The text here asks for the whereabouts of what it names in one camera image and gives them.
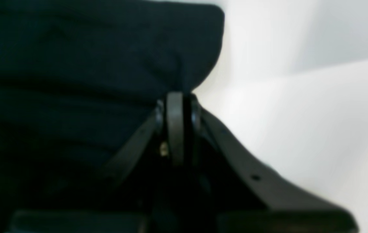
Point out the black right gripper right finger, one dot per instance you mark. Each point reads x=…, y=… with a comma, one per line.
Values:
x=248, y=196

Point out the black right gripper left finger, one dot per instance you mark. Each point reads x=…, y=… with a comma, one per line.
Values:
x=120, y=171

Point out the black T-shirt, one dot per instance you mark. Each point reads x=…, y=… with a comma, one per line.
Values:
x=77, y=77

